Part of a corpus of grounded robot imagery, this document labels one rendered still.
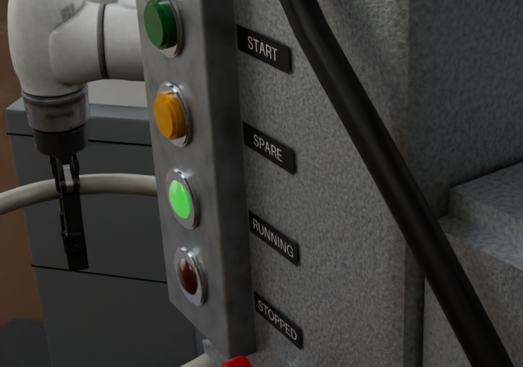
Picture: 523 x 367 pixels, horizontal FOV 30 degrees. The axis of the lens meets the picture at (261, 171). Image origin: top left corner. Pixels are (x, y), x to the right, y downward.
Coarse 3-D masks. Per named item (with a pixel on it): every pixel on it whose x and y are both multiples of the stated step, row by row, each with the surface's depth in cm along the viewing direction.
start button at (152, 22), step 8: (152, 0) 49; (160, 0) 49; (152, 8) 49; (160, 8) 48; (144, 16) 50; (152, 16) 49; (160, 16) 48; (168, 16) 48; (152, 24) 49; (160, 24) 48; (168, 24) 48; (152, 32) 49; (160, 32) 49; (168, 32) 48; (152, 40) 50; (160, 40) 49; (168, 40) 49; (160, 48) 50
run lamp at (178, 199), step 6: (174, 180) 54; (174, 186) 53; (180, 186) 53; (174, 192) 53; (180, 192) 53; (174, 198) 53; (180, 198) 53; (186, 198) 53; (174, 204) 54; (180, 204) 53; (186, 204) 53; (174, 210) 54; (180, 210) 53; (186, 210) 53; (186, 216) 54
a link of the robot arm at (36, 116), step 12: (24, 96) 131; (36, 96) 130; (60, 96) 130; (72, 96) 130; (84, 96) 133; (36, 108) 130; (48, 108) 130; (60, 108) 130; (72, 108) 131; (84, 108) 133; (36, 120) 131; (48, 120) 131; (60, 120) 131; (72, 120) 132; (84, 120) 134; (60, 132) 133
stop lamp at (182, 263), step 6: (180, 264) 56; (186, 264) 55; (180, 270) 56; (186, 270) 55; (180, 276) 56; (186, 276) 55; (192, 276) 55; (180, 282) 56; (186, 282) 55; (192, 282) 55; (186, 288) 56; (192, 288) 55; (192, 294) 56
